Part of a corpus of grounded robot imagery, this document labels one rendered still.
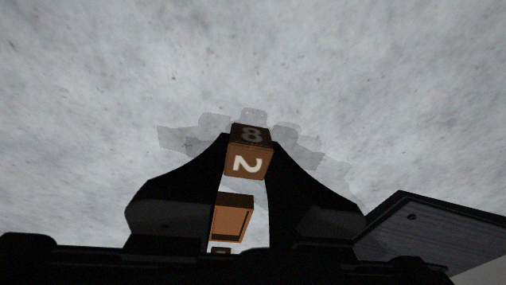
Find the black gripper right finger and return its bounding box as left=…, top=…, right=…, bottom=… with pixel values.
left=264, top=141, right=367, bottom=270

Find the brown wooden cube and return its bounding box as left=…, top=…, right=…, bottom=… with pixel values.
left=224, top=123, right=274, bottom=181
left=211, top=247, right=231, bottom=254

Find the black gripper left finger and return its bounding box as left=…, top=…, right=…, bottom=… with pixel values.
left=119, top=132, right=230, bottom=264

